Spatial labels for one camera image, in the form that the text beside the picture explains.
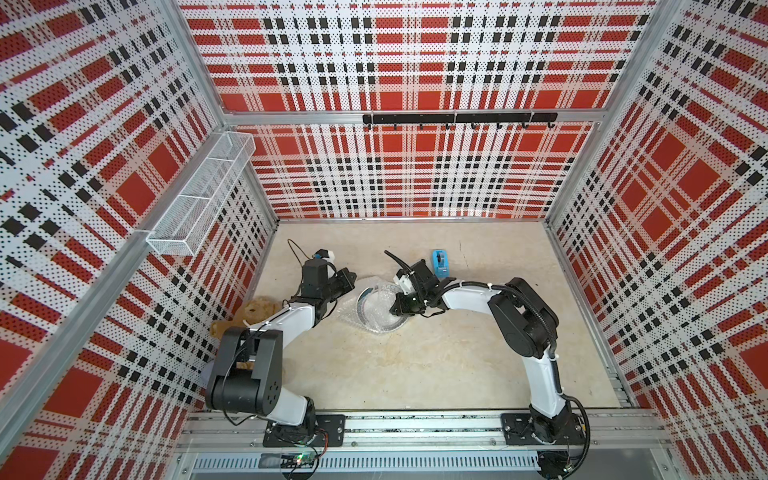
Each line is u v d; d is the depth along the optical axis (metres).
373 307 0.94
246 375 0.44
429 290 0.81
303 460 0.69
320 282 0.69
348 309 0.94
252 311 0.84
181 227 0.69
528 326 0.53
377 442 0.73
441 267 1.04
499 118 0.88
